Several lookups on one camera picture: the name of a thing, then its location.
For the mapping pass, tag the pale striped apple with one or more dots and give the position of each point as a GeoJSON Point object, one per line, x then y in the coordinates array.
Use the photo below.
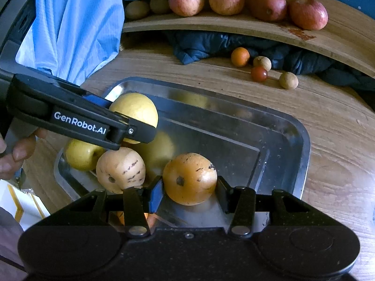
{"type": "Point", "coordinates": [123, 166]}

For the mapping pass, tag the person's left hand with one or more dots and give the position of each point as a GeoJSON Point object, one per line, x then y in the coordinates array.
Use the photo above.
{"type": "Point", "coordinates": [11, 166]}

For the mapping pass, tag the white box yellow trim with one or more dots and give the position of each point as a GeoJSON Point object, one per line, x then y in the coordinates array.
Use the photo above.
{"type": "Point", "coordinates": [17, 199]}

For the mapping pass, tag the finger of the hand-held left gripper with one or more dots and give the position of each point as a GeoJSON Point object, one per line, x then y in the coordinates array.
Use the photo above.
{"type": "Point", "coordinates": [96, 101]}
{"type": "Point", "coordinates": [140, 133]}

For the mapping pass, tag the small orange-red tomato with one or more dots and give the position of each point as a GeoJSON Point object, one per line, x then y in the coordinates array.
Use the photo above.
{"type": "Point", "coordinates": [150, 219]}

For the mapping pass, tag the light blue garment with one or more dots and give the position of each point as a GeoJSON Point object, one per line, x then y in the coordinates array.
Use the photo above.
{"type": "Point", "coordinates": [82, 20]}

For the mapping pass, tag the red apple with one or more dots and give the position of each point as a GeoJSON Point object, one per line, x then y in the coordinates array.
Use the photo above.
{"type": "Point", "coordinates": [268, 5]}
{"type": "Point", "coordinates": [186, 3]}
{"type": "Point", "coordinates": [227, 1]}
{"type": "Point", "coordinates": [309, 14]}

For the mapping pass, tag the small orange tangerine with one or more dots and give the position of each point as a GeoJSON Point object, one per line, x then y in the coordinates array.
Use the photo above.
{"type": "Point", "coordinates": [240, 56]}

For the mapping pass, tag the brown kiwi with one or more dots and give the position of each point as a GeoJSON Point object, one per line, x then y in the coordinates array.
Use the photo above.
{"type": "Point", "coordinates": [159, 5]}
{"type": "Point", "coordinates": [137, 10]}

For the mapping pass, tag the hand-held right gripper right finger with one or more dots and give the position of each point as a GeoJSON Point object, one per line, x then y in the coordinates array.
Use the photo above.
{"type": "Point", "coordinates": [222, 193]}

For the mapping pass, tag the wooden desk shelf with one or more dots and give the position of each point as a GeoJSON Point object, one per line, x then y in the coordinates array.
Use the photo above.
{"type": "Point", "coordinates": [234, 26]}

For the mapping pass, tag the dark blue cloth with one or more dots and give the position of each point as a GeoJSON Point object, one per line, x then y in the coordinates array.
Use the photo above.
{"type": "Point", "coordinates": [211, 46]}

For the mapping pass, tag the red cherry tomato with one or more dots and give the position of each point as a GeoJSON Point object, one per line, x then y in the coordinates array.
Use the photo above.
{"type": "Point", "coordinates": [259, 74]}

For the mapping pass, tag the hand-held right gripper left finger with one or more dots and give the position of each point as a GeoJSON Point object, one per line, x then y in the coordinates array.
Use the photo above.
{"type": "Point", "coordinates": [155, 193]}

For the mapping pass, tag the orange speckled apple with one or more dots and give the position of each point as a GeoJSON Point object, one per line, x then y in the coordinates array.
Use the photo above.
{"type": "Point", "coordinates": [190, 178]}

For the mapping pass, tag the metal baking tray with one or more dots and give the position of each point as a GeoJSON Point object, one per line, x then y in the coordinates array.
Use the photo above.
{"type": "Point", "coordinates": [234, 140]}

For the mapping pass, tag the small beige longan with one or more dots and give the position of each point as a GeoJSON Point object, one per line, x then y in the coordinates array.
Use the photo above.
{"type": "Point", "coordinates": [262, 63]}
{"type": "Point", "coordinates": [288, 80]}

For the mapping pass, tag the yellow pear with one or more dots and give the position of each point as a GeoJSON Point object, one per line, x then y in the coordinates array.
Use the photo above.
{"type": "Point", "coordinates": [82, 156]}
{"type": "Point", "coordinates": [137, 105]}

